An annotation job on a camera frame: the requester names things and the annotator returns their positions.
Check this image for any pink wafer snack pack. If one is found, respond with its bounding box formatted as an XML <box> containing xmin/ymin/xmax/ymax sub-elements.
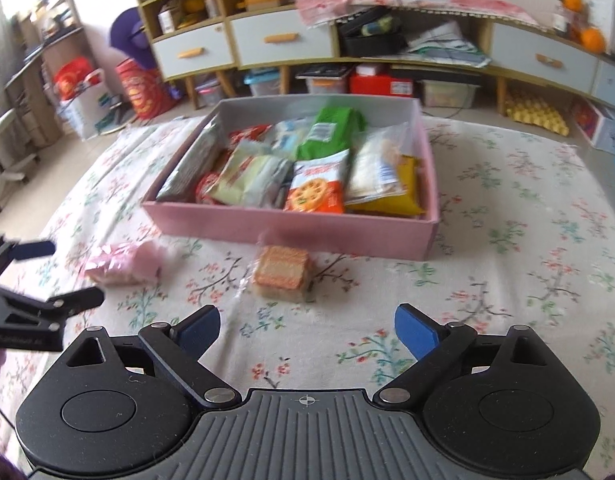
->
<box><xmin>82</xmin><ymin>240</ymin><xmax>166</xmax><ymax>286</ymax></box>

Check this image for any yellow biscuit packet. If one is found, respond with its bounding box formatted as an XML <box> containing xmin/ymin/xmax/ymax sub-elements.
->
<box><xmin>344</xmin><ymin>154</ymin><xmax>428</xmax><ymax>219</ymax></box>

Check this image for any cream white snack packet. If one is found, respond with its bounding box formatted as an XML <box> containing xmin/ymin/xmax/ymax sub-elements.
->
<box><xmin>208</xmin><ymin>140</ymin><xmax>294</xmax><ymax>208</ymax></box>

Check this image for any chocolate roll white packet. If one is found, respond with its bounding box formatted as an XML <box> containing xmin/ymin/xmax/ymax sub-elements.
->
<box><xmin>156</xmin><ymin>117</ymin><xmax>225</xmax><ymax>203</ymax></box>

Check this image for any orange lotus cracker packet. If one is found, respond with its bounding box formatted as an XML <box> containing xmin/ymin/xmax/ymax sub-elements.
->
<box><xmin>284</xmin><ymin>150</ymin><xmax>349</xmax><ymax>214</ymax></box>

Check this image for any clear rice cracker pack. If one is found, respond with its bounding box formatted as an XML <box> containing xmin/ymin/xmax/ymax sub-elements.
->
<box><xmin>344</xmin><ymin>124</ymin><xmax>407</xmax><ymax>206</ymax></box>

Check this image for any white blue bread packet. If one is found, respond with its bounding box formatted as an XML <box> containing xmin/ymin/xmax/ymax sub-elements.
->
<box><xmin>264</xmin><ymin>117</ymin><xmax>313</xmax><ymax>160</ymax></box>

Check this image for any green snack packet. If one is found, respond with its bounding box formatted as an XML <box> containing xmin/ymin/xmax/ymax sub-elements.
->
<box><xmin>297</xmin><ymin>106</ymin><xmax>367</xmax><ymax>160</ymax></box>

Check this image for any red snack packet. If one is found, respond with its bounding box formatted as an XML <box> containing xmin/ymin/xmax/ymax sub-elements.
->
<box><xmin>195</xmin><ymin>171</ymin><xmax>223</xmax><ymax>206</ymax></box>
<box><xmin>228</xmin><ymin>124</ymin><xmax>272</xmax><ymax>150</ymax></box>

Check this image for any grey office chair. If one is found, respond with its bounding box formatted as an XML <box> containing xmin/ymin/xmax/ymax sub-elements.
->
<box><xmin>0</xmin><ymin>108</ymin><xmax>41</xmax><ymax>214</ymax></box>

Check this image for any brown wafer cracker stack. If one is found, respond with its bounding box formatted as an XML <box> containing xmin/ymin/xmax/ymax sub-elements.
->
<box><xmin>250</xmin><ymin>245</ymin><xmax>312</xmax><ymax>302</ymax></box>

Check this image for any floral tablecloth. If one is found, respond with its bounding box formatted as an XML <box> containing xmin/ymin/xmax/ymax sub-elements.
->
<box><xmin>2</xmin><ymin>118</ymin><xmax>615</xmax><ymax>478</ymax></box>

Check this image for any white shopping bag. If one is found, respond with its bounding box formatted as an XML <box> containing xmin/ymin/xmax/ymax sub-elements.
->
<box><xmin>54</xmin><ymin>56</ymin><xmax>114</xmax><ymax>140</ymax></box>

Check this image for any pink cardboard box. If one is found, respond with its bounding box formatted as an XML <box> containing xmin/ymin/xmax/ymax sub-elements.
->
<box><xmin>143</xmin><ymin>94</ymin><xmax>440</xmax><ymax>261</ymax></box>

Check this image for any yellow egg tray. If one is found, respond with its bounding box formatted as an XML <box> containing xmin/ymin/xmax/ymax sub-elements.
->
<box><xmin>504</xmin><ymin>91</ymin><xmax>570</xmax><ymax>136</ymax></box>

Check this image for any red box under cabinet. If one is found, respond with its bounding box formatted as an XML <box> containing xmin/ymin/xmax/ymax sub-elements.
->
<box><xmin>349</xmin><ymin>63</ymin><xmax>415</xmax><ymax>98</ymax></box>

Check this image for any wooden drawer cabinet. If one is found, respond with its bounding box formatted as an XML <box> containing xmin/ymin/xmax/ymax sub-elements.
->
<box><xmin>138</xmin><ymin>0</ymin><xmax>615</xmax><ymax>109</ymax></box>

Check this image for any orange fruit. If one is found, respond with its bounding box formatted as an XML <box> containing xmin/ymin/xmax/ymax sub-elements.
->
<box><xmin>580</xmin><ymin>27</ymin><xmax>606</xmax><ymax>54</ymax></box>

